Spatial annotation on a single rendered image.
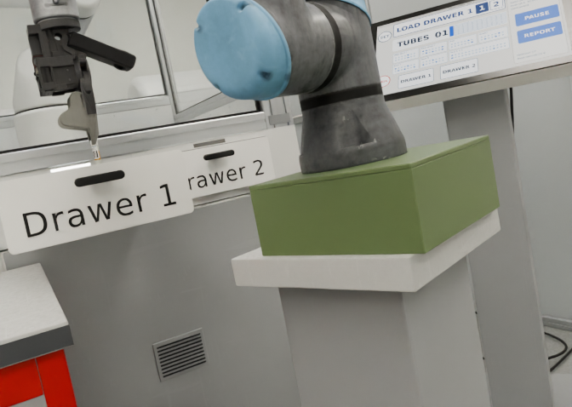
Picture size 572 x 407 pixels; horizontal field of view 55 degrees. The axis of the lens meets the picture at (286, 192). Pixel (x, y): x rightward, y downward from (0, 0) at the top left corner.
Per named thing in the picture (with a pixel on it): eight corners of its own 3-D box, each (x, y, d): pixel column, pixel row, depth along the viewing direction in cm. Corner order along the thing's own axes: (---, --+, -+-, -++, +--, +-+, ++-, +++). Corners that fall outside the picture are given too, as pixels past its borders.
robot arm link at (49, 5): (72, 4, 99) (77, -11, 92) (78, 30, 100) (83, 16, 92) (27, 6, 96) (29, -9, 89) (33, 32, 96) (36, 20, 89)
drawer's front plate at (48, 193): (195, 211, 94) (181, 148, 93) (9, 255, 82) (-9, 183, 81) (191, 211, 96) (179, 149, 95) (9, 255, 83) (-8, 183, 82)
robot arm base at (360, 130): (427, 146, 78) (414, 77, 77) (366, 165, 67) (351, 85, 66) (344, 160, 89) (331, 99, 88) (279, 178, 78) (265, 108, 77)
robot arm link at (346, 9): (398, 81, 78) (380, -16, 76) (346, 87, 68) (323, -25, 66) (330, 99, 86) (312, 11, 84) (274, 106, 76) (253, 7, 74)
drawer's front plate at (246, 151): (276, 180, 137) (267, 135, 136) (163, 205, 124) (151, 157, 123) (272, 180, 138) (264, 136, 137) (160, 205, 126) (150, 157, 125)
